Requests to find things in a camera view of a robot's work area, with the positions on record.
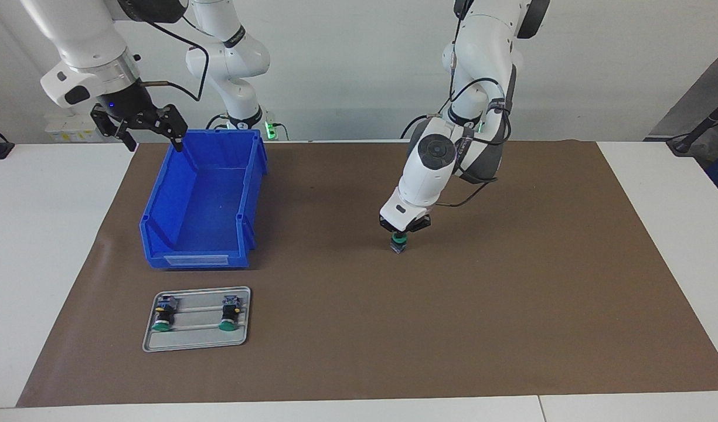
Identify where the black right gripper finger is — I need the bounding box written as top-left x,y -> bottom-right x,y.
141,104 -> 188,153
91,105 -> 138,152

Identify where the blue plastic storage bin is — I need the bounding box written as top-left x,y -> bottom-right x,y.
139,129 -> 269,270

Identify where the brown table mat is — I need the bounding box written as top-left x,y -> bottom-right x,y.
16,139 -> 718,408

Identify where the grey metal tray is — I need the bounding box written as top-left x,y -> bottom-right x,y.
142,286 -> 251,353

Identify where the black tripod leg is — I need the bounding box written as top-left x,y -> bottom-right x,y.
666,94 -> 718,154

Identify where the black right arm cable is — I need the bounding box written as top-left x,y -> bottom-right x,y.
137,18 -> 210,101

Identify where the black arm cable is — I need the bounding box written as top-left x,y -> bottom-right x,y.
137,18 -> 210,101
435,0 -> 512,209

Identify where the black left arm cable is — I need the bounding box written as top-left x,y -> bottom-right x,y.
435,0 -> 512,209

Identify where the black left base cable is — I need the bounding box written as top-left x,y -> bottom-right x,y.
401,114 -> 430,139

